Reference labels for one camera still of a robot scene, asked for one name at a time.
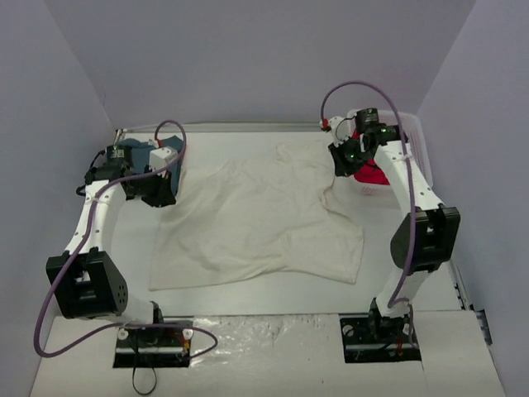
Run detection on white t shirt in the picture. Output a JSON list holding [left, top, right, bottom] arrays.
[[150, 141, 364, 291]]

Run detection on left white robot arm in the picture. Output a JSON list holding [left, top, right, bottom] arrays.
[[45, 140, 185, 346]]

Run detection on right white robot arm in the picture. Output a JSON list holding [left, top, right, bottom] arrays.
[[321, 108, 460, 342]]

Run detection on red t shirt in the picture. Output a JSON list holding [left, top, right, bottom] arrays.
[[353, 163, 389, 185]]

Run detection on folded teal t shirt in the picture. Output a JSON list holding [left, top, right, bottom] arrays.
[[117, 136, 185, 198]]

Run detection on white plastic basket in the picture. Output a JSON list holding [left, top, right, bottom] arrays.
[[350, 112, 434, 197]]

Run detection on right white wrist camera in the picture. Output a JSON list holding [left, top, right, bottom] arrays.
[[320, 116, 354, 146]]

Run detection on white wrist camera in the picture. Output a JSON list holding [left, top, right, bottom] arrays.
[[149, 146, 179, 171], [320, 116, 354, 146]]

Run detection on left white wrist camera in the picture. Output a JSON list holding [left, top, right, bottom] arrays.
[[149, 146, 179, 171]]

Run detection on aluminium table rail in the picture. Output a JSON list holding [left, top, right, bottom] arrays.
[[114, 121, 327, 134]]

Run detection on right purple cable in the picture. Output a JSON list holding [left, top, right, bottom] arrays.
[[319, 80, 414, 309]]

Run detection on purple cable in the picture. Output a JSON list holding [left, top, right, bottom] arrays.
[[319, 80, 414, 309], [33, 120, 219, 357]]

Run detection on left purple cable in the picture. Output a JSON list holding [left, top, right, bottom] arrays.
[[33, 120, 219, 357]]

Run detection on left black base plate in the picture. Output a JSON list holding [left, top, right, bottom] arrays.
[[112, 318, 193, 369]]

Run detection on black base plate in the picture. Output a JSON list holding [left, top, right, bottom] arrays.
[[339, 313, 422, 364], [112, 318, 193, 369]]

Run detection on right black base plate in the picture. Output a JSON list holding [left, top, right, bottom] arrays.
[[339, 313, 422, 364]]

